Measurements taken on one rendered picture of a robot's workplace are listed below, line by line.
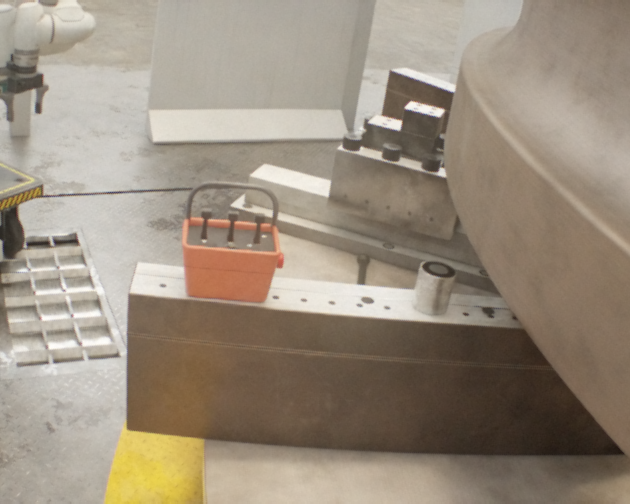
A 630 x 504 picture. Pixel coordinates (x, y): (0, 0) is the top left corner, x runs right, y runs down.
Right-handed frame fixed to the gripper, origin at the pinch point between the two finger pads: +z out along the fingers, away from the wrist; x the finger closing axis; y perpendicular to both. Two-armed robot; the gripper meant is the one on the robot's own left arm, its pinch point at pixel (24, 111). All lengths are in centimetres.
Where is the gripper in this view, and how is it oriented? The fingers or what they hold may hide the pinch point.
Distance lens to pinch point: 275.3
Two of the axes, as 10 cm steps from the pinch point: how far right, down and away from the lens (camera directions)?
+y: 8.6, 3.3, -3.8
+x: 4.8, -3.1, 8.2
